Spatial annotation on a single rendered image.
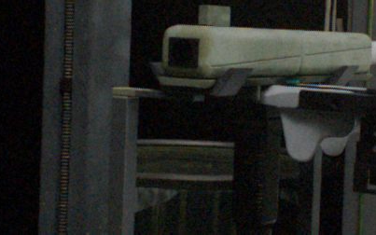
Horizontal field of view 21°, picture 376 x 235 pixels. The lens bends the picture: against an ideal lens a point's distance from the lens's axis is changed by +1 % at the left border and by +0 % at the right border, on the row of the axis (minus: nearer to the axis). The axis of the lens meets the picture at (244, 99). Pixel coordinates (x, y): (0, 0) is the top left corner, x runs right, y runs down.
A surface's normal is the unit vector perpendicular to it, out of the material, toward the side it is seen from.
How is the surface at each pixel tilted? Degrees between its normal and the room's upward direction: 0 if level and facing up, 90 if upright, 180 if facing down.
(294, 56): 90
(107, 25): 90
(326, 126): 90
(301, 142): 90
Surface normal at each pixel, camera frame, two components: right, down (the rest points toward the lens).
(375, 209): -0.50, 0.04
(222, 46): 0.87, 0.07
